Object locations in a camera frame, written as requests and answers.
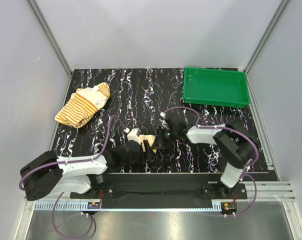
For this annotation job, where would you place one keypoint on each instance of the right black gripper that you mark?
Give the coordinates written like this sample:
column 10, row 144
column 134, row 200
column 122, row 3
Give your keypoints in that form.
column 160, row 138

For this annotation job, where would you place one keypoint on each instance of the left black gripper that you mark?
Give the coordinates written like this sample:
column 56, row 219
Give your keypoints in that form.
column 150, row 154

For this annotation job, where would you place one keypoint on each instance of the yellow towel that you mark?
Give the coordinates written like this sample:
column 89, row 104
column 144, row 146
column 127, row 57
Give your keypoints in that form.
column 149, row 138

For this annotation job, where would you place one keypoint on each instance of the orange striped towel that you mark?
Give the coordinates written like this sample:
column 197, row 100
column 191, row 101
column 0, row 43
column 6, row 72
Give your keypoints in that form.
column 83, row 105

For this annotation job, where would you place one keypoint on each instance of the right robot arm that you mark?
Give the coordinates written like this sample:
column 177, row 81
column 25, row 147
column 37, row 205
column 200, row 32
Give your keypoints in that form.
column 235, row 144

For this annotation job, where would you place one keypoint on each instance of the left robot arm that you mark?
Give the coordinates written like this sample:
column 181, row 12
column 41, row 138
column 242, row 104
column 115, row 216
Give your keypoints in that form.
column 50, row 173

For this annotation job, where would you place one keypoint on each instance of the green plastic bin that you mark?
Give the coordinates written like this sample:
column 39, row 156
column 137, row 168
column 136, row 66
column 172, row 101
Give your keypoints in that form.
column 216, row 87

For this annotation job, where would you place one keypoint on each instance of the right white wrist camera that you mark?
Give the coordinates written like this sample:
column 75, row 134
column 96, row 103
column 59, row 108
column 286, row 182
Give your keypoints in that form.
column 164, row 124

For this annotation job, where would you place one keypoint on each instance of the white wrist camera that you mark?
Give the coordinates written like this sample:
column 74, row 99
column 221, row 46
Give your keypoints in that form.
column 164, row 124
column 133, row 134

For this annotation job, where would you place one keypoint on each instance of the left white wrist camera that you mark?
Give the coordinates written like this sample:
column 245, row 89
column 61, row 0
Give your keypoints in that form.
column 133, row 134

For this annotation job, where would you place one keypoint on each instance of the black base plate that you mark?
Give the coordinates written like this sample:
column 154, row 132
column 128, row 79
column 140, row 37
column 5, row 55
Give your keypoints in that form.
column 158, row 187

